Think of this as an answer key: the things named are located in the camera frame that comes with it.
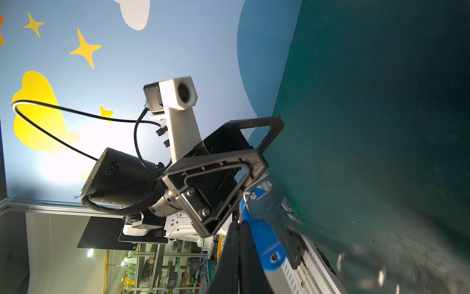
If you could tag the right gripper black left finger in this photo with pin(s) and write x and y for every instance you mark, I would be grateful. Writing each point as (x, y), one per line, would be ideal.
(226, 279)

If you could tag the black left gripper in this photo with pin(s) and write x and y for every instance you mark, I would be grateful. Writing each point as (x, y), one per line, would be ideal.
(210, 180)

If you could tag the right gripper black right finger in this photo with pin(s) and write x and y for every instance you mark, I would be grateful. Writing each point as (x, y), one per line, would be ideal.
(251, 273)

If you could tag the blue key tag with key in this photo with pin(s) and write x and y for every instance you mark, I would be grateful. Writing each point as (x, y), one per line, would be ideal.
(270, 224)

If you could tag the grey ring-shaped metal plate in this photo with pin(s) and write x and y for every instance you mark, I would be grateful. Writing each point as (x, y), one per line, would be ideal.
(378, 272)

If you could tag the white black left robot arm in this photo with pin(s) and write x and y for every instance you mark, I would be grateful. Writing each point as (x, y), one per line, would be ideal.
(121, 185)

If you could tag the green table mat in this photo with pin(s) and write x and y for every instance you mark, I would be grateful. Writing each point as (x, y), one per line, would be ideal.
(376, 147)

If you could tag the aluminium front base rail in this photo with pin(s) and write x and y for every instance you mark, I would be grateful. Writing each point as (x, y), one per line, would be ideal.
(305, 268)

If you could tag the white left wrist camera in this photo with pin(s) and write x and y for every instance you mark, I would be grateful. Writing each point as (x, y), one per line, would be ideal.
(173, 101)

